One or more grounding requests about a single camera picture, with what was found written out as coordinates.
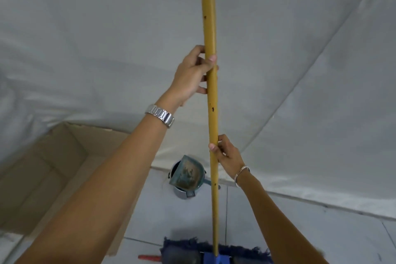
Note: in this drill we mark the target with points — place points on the silver wristwatch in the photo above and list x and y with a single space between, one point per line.
161 115

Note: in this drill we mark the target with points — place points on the person's left hand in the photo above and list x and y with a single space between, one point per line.
187 78

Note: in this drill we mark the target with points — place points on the grey bucket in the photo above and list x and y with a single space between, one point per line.
182 194

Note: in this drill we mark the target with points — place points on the person's right forearm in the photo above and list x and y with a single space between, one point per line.
272 223

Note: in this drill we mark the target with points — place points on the person's right thumb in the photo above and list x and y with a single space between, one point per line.
214 148

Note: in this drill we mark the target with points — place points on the person's left thumb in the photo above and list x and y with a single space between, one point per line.
210 62

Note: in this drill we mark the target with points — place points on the open cardboard box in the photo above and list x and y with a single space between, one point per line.
40 174

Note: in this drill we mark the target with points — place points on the person's right hand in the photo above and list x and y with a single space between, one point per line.
230 158

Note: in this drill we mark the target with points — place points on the large white sheet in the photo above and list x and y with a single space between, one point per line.
92 25

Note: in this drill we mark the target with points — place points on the person's left forearm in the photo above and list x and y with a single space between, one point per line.
102 186

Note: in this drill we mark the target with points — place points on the dirty blue dustpan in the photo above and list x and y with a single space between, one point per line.
185 174

